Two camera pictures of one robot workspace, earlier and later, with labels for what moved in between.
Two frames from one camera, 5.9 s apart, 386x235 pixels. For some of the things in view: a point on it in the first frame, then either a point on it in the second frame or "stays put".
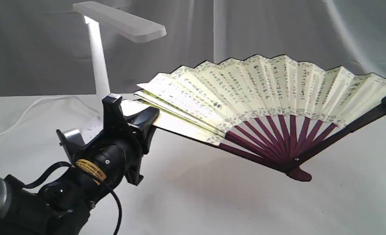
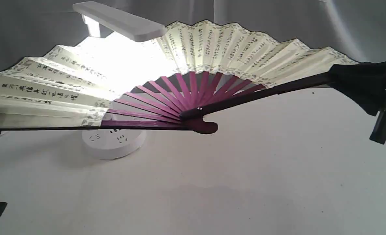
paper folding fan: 283,114 -> 175,80
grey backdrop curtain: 39,48 stays put
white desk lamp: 127,27 stays put
